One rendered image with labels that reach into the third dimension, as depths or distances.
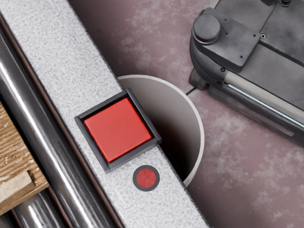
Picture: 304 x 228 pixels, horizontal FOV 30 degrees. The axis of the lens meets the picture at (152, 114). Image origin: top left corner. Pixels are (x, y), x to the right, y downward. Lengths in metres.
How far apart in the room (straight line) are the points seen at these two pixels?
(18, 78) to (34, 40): 0.06
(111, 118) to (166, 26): 1.13
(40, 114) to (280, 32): 0.93
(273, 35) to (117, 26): 0.52
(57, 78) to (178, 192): 0.20
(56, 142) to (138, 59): 1.07
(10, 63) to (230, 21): 0.85
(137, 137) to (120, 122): 0.03
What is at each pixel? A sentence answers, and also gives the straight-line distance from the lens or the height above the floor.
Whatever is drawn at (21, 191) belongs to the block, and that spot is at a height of 0.95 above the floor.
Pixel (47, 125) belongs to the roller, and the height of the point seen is 0.92.
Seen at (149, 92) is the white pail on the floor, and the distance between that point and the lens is 1.36.
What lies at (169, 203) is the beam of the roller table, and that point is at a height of 0.91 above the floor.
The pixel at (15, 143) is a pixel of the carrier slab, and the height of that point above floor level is 0.94.
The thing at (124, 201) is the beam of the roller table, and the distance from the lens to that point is 0.66.
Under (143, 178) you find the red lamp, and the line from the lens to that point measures 0.66.
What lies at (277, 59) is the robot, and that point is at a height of 0.24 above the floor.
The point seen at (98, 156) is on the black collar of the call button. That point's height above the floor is 0.93.
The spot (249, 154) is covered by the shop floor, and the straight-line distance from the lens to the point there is 1.65.
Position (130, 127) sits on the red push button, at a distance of 0.67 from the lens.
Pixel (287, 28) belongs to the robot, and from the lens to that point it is 1.52.
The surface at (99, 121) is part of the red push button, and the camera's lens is 0.67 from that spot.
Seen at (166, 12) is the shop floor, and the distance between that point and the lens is 1.80.
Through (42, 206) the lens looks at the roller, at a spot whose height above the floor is 0.92.
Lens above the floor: 1.56
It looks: 70 degrees down
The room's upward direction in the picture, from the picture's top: 2 degrees clockwise
